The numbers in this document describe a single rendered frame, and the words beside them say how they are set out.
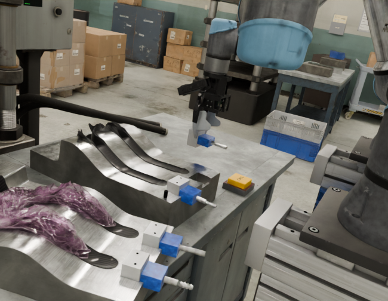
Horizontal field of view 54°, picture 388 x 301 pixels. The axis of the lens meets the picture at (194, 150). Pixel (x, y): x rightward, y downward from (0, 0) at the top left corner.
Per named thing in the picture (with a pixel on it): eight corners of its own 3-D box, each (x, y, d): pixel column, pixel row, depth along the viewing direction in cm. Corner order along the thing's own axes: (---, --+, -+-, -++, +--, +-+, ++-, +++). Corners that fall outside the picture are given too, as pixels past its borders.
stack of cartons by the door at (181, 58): (205, 77, 778) (212, 35, 748) (198, 78, 750) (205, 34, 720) (169, 68, 809) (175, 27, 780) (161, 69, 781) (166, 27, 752)
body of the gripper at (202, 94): (216, 116, 115) (224, 76, 110) (193, 108, 118) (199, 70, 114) (228, 112, 121) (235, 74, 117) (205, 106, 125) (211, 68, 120)
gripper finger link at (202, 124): (204, 142, 117) (212, 113, 115) (187, 137, 119) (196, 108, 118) (208, 142, 119) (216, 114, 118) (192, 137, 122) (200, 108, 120)
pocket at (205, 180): (209, 189, 108) (211, 177, 106) (200, 195, 103) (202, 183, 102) (195, 184, 110) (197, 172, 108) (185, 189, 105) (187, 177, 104)
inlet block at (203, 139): (228, 153, 123) (231, 138, 121) (221, 157, 119) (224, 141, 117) (194, 141, 128) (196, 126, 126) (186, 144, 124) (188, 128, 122)
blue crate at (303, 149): (319, 153, 432) (325, 135, 424) (313, 163, 396) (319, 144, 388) (268, 138, 454) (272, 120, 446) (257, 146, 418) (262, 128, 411)
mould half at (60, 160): (215, 199, 114) (223, 157, 110) (166, 235, 93) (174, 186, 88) (92, 148, 136) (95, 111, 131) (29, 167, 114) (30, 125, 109)
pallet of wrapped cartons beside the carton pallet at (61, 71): (88, 92, 517) (92, 20, 484) (46, 102, 446) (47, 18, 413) (19, 73, 554) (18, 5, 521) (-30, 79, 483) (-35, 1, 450)
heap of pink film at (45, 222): (120, 219, 85) (124, 188, 83) (80, 266, 69) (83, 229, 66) (18, 191, 90) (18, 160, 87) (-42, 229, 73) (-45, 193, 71)
